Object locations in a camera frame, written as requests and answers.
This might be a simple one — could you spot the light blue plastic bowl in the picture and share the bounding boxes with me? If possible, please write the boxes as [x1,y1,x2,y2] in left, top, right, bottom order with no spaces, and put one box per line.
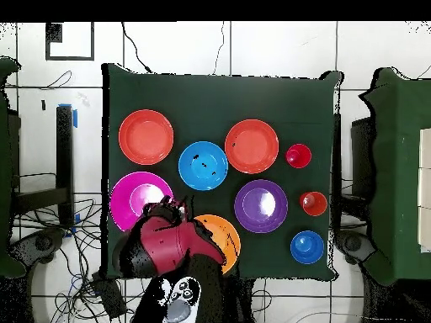
[177,140,230,192]

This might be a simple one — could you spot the orange-red plastic bowl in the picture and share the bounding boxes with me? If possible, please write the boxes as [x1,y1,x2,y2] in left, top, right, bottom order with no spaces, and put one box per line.
[118,109,175,167]
[224,118,280,175]

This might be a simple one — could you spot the large magenta plastic bowl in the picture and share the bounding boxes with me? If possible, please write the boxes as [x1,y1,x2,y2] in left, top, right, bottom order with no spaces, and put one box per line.
[109,171,174,233]

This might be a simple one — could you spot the purple plastic bowl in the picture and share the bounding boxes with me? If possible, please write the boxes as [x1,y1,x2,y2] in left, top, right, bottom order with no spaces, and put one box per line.
[233,178,290,235]

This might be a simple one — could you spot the orange plastic bowl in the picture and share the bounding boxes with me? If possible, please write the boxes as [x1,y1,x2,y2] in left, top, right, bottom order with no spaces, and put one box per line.
[194,214,242,276]

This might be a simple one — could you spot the dark green table cloth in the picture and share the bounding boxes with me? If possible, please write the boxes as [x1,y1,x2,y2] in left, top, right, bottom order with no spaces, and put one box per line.
[101,62,344,281]

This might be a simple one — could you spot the red plastic cup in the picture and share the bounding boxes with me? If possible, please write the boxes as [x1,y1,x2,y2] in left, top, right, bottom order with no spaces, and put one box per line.
[285,143,313,169]

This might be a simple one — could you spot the orange plastic cup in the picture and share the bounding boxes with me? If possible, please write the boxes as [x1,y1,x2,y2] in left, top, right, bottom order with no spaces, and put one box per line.
[299,190,328,217]

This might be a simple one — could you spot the small dark blue bowl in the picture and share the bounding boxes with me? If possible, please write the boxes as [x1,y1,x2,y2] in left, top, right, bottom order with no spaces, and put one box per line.
[290,230,325,266]

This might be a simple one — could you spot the black power adapter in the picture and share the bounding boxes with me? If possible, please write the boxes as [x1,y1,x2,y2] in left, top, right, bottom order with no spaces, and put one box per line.
[93,273,128,319]

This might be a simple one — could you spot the neighbouring green cloth table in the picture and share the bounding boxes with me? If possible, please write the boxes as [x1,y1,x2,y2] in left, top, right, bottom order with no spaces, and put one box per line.
[358,66,431,287]
[0,56,23,278]

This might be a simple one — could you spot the white panel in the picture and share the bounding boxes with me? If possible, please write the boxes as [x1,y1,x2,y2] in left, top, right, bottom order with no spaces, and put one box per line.
[417,127,431,253]

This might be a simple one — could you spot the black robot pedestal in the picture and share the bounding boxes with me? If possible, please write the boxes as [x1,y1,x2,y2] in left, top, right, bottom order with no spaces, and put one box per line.
[221,268,255,323]

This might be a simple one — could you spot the black floor cable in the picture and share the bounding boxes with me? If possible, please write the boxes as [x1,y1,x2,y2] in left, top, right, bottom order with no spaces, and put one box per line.
[120,22,156,74]

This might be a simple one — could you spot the black stand frame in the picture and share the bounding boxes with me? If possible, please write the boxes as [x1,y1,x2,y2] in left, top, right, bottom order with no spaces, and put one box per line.
[9,104,76,228]

